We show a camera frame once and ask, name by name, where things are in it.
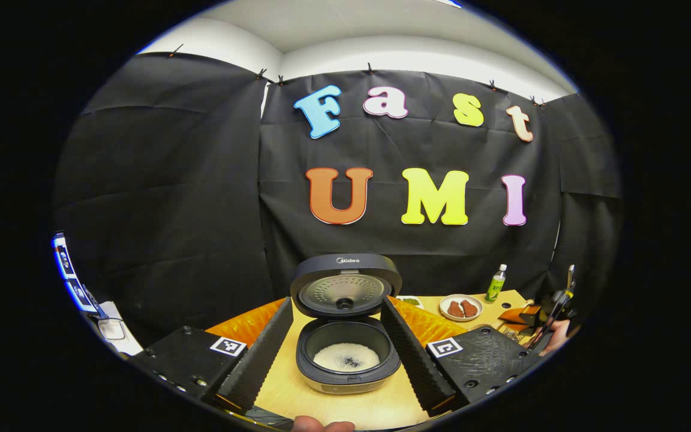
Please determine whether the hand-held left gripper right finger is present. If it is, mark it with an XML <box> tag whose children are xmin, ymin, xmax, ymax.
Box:
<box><xmin>380</xmin><ymin>295</ymin><xmax>543</xmax><ymax>418</ymax></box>

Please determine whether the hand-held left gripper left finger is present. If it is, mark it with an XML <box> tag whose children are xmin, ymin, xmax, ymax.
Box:
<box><xmin>131</xmin><ymin>296</ymin><xmax>295</xmax><ymax>412</ymax></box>

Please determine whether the grey rice cooker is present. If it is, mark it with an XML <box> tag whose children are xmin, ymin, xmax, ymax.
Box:
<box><xmin>290</xmin><ymin>253</ymin><xmax>403</xmax><ymax>395</ymax></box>

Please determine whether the green tea bottle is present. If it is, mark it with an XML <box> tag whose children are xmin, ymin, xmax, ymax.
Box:
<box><xmin>485</xmin><ymin>264</ymin><xmax>509</xmax><ymax>304</ymax></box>

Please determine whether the white round plate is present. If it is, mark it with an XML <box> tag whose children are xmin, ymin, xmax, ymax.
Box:
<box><xmin>439</xmin><ymin>293</ymin><xmax>483</xmax><ymax>323</ymax></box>

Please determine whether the black backdrop cloth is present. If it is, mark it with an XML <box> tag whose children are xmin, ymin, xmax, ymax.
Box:
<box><xmin>52</xmin><ymin>51</ymin><xmax>625</xmax><ymax>349</ymax></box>

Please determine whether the blue-edged white board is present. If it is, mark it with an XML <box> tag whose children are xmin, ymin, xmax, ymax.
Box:
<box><xmin>52</xmin><ymin>233</ymin><xmax>109</xmax><ymax>316</ymax></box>

